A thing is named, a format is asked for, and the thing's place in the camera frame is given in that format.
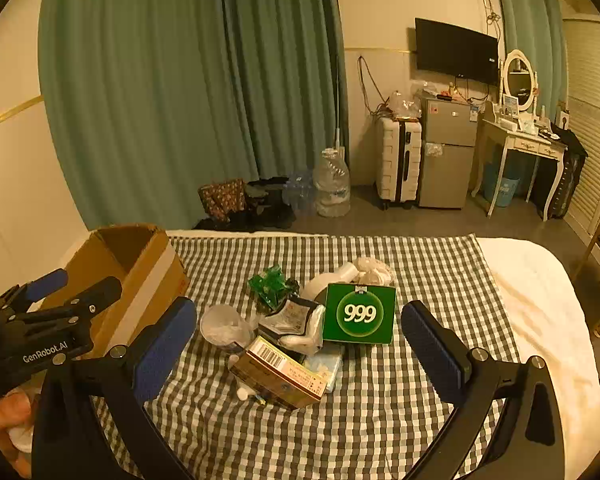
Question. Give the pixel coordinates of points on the narrow green curtain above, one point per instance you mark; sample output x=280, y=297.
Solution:
x=525, y=20

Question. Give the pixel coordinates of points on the brown barcode carton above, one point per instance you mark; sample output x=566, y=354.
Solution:
x=280, y=375

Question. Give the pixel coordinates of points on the white suitcase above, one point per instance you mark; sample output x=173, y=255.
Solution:
x=390, y=160

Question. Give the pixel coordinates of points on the grey checked cloth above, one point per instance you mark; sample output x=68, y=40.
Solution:
x=380, y=410

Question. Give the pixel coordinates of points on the crumpled clear plastic bag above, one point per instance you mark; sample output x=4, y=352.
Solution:
x=404, y=107

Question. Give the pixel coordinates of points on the wrapped pack of bottles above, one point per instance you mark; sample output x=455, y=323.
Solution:
x=300, y=192

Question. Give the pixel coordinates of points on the pale tissue pack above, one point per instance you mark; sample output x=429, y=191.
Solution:
x=330, y=365

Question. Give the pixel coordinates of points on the silver fridge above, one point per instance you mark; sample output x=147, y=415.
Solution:
x=445, y=175

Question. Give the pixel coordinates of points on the wooden chair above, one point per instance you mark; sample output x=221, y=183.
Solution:
x=592, y=247

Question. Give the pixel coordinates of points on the small picture frame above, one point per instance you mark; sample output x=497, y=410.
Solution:
x=509, y=106

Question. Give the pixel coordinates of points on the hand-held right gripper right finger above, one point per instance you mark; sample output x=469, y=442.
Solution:
x=432, y=350

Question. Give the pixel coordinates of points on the white louvred door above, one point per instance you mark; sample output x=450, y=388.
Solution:
x=592, y=110

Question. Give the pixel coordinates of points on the cardboard box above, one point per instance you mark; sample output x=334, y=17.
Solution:
x=145, y=260

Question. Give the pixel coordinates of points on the clear plastic cup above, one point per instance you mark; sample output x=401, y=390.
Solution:
x=220, y=325

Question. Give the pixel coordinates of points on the wide green curtain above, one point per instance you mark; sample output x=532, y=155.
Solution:
x=155, y=85

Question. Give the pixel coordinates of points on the white oval mirror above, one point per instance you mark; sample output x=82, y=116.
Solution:
x=505, y=72

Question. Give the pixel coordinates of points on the person's left hand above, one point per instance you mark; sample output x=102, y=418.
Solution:
x=0, y=417

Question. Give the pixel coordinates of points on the small white plastic piece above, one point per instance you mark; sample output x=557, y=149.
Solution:
x=245, y=392

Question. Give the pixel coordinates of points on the green square box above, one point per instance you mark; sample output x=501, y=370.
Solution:
x=360, y=315

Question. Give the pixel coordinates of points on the black bag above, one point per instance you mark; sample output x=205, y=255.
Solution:
x=567, y=170

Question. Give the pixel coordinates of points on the brown patterned bag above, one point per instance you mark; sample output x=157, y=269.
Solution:
x=222, y=197

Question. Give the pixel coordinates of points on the green snack packet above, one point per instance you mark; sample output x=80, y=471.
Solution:
x=270, y=285

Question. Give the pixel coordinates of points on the white plastic bag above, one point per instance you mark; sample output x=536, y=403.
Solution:
x=314, y=332

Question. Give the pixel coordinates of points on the blue waste bin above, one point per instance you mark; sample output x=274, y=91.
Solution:
x=500, y=187

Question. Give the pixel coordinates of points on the large clear water jug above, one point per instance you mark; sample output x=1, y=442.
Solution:
x=332, y=185

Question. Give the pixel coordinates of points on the black clothes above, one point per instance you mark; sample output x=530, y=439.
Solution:
x=270, y=215

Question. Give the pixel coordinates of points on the black and white snack packet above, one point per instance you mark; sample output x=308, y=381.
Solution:
x=290, y=315

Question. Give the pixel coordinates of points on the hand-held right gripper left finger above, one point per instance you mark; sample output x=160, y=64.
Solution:
x=165, y=350

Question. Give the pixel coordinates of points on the black television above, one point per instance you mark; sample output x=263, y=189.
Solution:
x=455, y=50

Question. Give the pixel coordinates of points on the white pole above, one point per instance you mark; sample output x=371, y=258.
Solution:
x=338, y=120

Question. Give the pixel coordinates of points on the white dressing table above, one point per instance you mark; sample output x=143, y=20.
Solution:
x=525, y=142

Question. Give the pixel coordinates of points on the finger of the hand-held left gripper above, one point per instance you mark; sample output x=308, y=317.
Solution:
x=90, y=297
x=47, y=284

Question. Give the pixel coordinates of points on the small clear plastic bag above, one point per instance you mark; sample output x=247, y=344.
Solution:
x=434, y=149

